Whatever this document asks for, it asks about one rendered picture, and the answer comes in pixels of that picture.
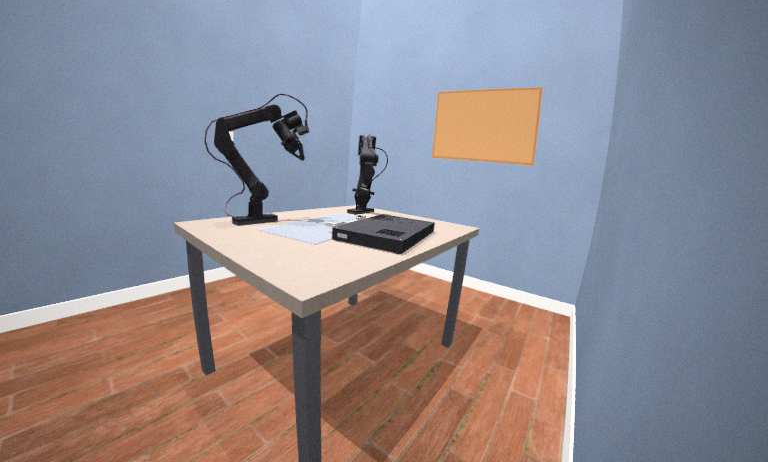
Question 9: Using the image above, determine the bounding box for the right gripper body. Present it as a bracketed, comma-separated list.
[278, 125, 303, 148]

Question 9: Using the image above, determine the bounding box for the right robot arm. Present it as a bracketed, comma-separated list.
[214, 105, 302, 222]

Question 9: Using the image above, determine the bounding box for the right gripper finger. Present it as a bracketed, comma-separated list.
[285, 140, 303, 159]
[291, 143, 305, 161]

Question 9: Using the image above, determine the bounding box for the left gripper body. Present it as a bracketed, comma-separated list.
[352, 178, 375, 198]

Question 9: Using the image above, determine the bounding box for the green circuit board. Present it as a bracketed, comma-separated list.
[325, 215, 366, 227]

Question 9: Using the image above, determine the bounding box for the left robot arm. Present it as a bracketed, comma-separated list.
[347, 135, 379, 213]

